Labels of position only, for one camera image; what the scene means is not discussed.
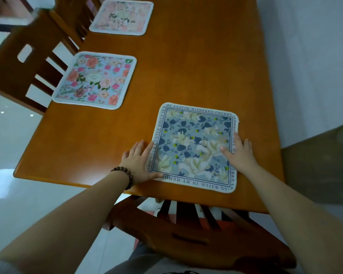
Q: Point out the person's right hand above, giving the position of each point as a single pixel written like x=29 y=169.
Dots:
x=241 y=158

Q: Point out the person's left hand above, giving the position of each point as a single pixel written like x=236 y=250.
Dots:
x=137 y=165

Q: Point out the navy white floral placemat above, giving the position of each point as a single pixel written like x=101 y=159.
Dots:
x=194 y=145

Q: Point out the light blue rose placemat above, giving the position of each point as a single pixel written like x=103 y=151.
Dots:
x=94 y=79

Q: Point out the pale pink floral placemat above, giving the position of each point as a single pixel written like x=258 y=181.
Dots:
x=121 y=17

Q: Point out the person's right forearm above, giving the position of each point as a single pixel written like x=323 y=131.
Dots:
x=303 y=225

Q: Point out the person's left forearm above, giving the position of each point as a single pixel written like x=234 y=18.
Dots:
x=68 y=222

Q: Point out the wooden dining chair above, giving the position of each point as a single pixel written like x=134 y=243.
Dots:
x=160 y=231
x=11 y=74
x=71 y=14

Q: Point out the orange wooden table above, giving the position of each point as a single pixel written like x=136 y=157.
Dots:
x=203 y=54

